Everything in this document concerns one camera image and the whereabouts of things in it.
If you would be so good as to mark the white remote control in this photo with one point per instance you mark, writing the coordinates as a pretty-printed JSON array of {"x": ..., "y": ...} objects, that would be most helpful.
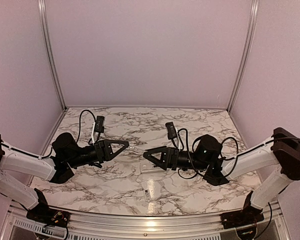
[{"x": 149, "y": 168}]

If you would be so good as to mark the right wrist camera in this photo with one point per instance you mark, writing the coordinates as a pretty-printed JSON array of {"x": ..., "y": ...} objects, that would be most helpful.
[{"x": 172, "y": 133}]

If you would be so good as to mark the left aluminium frame post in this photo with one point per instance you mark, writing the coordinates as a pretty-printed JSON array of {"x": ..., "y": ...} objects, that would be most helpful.
[{"x": 50, "y": 55}]

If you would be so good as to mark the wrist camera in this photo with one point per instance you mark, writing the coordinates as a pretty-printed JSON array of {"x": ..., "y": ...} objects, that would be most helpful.
[
  {"x": 172, "y": 133},
  {"x": 97, "y": 129}
]

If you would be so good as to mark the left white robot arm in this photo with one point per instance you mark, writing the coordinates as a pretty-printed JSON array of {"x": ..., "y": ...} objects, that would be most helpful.
[{"x": 56, "y": 169}]

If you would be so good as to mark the right aluminium frame post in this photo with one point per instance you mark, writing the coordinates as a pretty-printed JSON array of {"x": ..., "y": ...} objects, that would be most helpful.
[{"x": 251, "y": 29}]

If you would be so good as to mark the aluminium frame post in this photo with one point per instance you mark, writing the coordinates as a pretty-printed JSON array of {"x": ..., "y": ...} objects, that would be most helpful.
[
  {"x": 50, "y": 55},
  {"x": 251, "y": 29}
]

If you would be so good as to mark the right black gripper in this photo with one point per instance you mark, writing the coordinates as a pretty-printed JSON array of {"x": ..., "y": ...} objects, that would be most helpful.
[{"x": 169, "y": 157}]

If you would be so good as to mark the white battery cover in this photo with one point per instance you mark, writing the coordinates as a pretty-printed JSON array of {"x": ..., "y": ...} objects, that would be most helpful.
[{"x": 147, "y": 195}]

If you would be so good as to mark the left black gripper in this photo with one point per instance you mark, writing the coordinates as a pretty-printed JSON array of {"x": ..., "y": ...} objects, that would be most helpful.
[{"x": 105, "y": 153}]

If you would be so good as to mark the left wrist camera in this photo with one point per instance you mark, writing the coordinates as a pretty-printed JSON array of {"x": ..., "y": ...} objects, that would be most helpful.
[{"x": 97, "y": 129}]

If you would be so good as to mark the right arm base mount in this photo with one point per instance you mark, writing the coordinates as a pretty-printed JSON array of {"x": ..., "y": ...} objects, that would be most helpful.
[{"x": 246, "y": 216}]

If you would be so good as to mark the front aluminium rail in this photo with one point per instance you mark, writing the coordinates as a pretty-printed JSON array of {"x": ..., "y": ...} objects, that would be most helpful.
[{"x": 98, "y": 226}]

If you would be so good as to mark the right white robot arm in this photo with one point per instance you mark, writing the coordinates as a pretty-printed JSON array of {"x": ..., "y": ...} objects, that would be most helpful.
[{"x": 281, "y": 150}]

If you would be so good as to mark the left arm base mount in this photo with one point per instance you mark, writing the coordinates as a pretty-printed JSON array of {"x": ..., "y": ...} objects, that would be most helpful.
[{"x": 44, "y": 214}]

